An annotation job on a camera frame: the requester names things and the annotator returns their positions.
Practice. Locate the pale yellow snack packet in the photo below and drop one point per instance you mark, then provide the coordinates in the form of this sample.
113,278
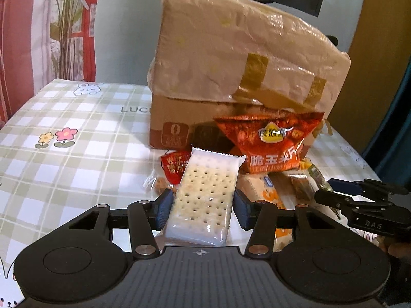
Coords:
257,186

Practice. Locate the yellow green snack packet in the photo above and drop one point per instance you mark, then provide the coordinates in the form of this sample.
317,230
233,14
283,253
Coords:
316,173

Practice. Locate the orange corn chip packet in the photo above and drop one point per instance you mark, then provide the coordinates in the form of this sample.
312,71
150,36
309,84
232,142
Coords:
273,160

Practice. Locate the brown snack bar packet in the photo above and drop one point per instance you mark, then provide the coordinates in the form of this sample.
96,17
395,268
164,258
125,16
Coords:
301,187

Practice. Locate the white cracker packet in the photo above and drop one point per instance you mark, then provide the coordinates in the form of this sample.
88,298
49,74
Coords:
202,199

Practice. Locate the checked tablecloth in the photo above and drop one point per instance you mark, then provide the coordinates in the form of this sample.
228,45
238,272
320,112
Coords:
80,166

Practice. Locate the plastic-lined cardboard box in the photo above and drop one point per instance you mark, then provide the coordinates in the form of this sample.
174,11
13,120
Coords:
208,54

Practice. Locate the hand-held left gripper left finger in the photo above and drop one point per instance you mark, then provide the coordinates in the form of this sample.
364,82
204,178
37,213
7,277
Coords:
165,203

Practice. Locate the small red snack packet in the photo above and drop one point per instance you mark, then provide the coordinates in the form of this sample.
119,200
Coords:
173,166

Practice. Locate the wooden door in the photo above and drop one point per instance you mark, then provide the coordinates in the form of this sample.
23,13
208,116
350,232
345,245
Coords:
379,70

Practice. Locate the person's right hand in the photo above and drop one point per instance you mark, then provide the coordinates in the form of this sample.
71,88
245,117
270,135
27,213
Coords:
396,249

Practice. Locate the printed backdrop cloth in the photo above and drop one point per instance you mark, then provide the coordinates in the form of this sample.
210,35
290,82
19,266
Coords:
32,38

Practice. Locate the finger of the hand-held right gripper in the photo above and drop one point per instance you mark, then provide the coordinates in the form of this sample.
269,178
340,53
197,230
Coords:
342,185
330,199

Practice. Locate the clear packet of brown snack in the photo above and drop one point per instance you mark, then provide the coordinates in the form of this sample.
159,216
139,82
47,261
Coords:
160,184

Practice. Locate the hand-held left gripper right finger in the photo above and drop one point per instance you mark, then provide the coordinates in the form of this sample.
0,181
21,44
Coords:
242,210

